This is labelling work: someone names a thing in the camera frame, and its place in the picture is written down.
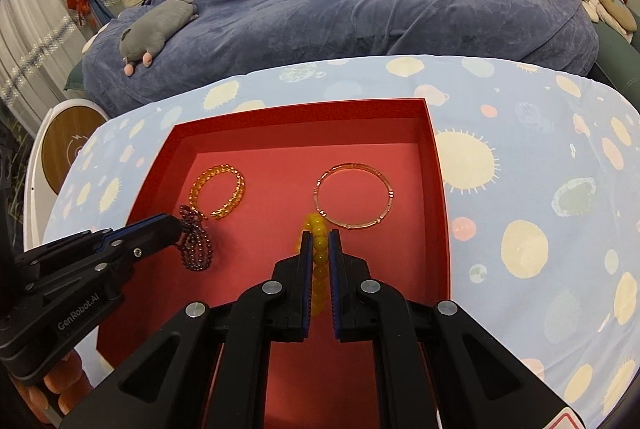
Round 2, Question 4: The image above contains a yellow bead bracelet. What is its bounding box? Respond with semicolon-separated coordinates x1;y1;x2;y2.
302;212;332;326

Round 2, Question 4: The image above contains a red curtain bow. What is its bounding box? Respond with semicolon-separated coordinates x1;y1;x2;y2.
66;0;97;28

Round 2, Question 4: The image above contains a dark green sofa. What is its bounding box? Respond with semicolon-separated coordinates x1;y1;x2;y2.
520;0;640;111

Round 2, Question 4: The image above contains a rose gold bangle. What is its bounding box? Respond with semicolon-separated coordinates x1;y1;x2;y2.
314;162;396;230

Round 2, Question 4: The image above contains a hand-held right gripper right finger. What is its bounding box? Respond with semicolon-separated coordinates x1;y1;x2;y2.
327;229;586;429

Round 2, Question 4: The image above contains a white stool with wooden top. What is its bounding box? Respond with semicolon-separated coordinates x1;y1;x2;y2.
25;99;109;251

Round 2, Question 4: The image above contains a white sheer curtain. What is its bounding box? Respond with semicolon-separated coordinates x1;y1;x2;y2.
0;0;92;111

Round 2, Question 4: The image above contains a grey mouse plush toy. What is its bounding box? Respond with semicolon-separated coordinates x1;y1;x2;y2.
119;0;200;78

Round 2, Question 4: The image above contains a dark purple bead bracelet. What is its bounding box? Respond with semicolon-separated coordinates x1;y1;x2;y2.
178;204;216;271

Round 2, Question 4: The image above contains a red cardboard box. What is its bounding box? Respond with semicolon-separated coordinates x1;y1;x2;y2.
95;96;453;429

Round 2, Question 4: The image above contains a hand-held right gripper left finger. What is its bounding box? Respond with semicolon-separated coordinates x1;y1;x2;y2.
61;229;316;429

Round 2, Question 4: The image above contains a beige flower plush toy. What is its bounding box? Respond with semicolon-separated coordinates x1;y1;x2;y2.
572;0;639;43

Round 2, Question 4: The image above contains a blue spotted tablecloth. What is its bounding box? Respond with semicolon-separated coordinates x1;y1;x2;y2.
45;54;640;429

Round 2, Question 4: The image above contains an orange bead bracelet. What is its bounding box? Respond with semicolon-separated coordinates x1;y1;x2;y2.
188;164;247;220

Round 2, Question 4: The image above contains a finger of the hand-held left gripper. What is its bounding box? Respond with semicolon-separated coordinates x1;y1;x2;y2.
24;219;187;299
14;214;174;278

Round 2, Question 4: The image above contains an orange bead string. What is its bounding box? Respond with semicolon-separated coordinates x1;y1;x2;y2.
15;351;94;421

